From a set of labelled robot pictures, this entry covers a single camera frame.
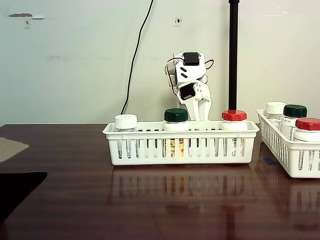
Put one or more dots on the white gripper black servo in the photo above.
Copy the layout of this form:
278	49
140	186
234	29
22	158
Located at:
188	92

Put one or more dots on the red-capped bottle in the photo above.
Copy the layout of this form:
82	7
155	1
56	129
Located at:
234	115
308	124

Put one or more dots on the green-capped bottle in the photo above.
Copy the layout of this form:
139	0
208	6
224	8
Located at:
175	115
295	111

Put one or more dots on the tan cardboard piece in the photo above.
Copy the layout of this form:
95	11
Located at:
10	148

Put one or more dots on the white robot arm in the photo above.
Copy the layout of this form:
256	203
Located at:
191	72

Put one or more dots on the white plastic basket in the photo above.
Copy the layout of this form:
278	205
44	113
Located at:
180	160
287	160

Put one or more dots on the white-capped bottle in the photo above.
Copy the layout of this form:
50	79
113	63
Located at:
125	121
275	107

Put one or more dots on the black vertical pole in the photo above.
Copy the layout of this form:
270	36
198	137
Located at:
234	50

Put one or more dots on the blue tape strip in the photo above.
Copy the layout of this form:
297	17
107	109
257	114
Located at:
269	161

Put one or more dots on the black mat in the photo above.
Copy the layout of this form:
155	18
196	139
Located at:
17	185

